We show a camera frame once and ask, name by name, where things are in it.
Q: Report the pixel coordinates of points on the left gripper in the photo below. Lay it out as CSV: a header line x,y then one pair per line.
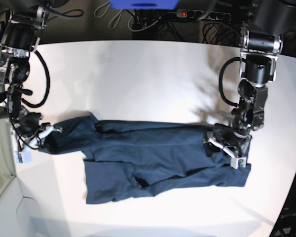
x,y
226,137

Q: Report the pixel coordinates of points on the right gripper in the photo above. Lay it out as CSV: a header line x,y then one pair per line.
x,y
30,132

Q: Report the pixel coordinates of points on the dark blue t-shirt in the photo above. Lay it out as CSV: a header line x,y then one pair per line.
x,y
136,159

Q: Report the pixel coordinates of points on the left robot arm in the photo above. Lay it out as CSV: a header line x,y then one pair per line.
x,y
262,39

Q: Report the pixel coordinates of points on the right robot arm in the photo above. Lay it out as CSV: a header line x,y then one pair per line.
x,y
18,42

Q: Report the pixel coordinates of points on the black power strip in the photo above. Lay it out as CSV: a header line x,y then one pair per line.
x,y
196,14

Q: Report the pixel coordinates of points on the blue box overhead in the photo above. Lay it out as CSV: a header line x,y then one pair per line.
x,y
143,4

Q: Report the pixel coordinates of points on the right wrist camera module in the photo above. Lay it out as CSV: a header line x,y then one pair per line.
x,y
23,157

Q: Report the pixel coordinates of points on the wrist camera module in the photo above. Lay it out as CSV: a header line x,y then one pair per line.
x,y
238,162
23,157

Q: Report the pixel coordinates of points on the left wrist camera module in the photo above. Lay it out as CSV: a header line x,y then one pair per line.
x,y
238,162

